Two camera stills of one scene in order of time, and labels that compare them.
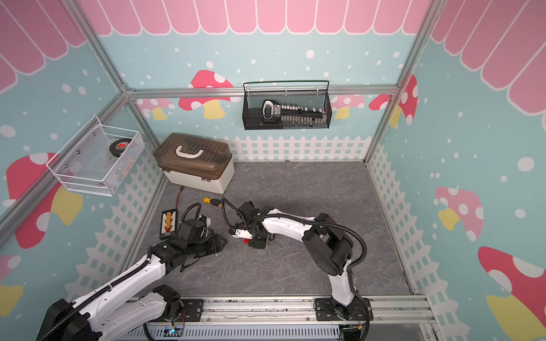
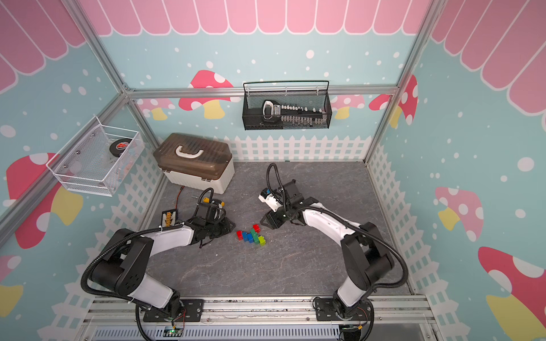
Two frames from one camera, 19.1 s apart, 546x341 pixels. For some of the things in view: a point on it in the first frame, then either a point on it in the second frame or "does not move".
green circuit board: x=173 y=331 does not move
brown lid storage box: x=195 y=163 does not move
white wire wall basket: x=98 y=160 does not move
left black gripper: x=215 y=243 → x=227 y=228
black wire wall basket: x=286 y=105 does not move
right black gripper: x=256 y=245 → x=271 y=220
